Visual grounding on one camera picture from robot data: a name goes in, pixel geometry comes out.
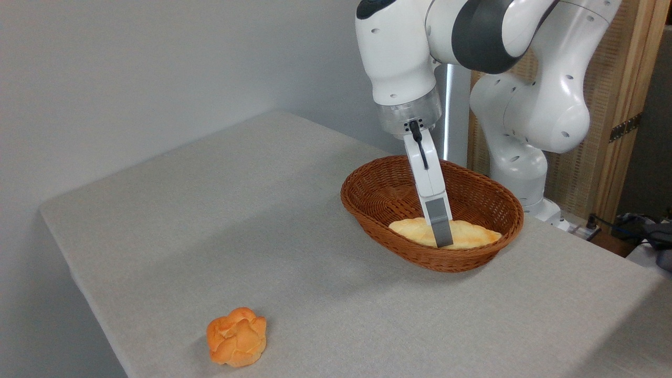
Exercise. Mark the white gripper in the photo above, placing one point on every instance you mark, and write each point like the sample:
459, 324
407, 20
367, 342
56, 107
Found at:
428, 168

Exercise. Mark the long braided bread loaf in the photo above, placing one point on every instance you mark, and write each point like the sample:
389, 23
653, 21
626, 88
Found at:
472, 236

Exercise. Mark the grey fabric tablecloth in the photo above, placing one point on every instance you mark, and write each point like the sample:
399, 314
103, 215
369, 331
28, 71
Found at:
262, 262

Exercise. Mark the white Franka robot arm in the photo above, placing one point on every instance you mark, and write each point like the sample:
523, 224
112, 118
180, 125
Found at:
399, 47

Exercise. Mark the round orange bread roll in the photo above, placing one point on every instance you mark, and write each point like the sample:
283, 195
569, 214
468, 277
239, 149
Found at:
236, 338

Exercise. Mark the dark metal screen hinge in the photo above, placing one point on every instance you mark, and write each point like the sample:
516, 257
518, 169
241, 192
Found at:
625, 127

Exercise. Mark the brown wicker oval basket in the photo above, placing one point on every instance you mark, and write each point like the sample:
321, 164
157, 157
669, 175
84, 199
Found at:
378, 194

